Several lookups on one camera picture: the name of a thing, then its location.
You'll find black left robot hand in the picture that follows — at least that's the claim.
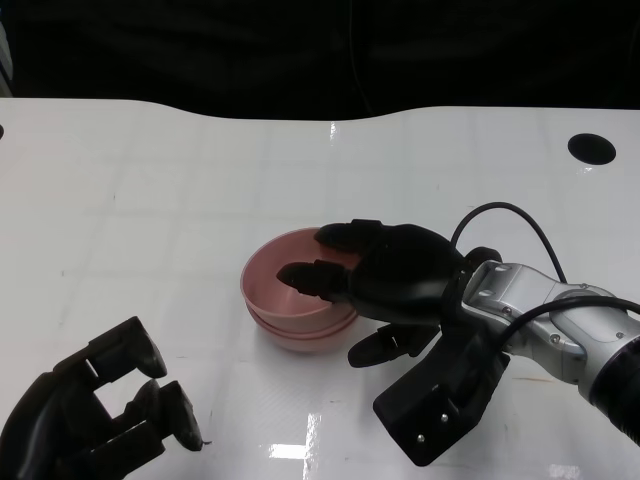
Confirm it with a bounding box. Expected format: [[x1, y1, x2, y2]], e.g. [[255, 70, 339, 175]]
[[0, 315, 206, 480]]

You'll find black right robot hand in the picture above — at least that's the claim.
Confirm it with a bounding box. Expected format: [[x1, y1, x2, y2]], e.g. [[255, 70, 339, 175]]
[[276, 218, 469, 370]]

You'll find pink plastic bowl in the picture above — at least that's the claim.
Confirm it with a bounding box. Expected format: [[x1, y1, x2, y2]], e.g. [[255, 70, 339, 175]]
[[249, 314, 359, 355], [240, 227, 359, 322], [245, 305, 358, 335]]

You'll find black backdrop curtain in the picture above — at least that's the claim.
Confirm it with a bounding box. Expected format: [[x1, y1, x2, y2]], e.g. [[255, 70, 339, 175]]
[[0, 0, 640, 124]]

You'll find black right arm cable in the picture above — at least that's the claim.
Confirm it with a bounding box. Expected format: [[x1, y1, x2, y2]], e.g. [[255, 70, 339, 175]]
[[448, 202, 640, 351]]

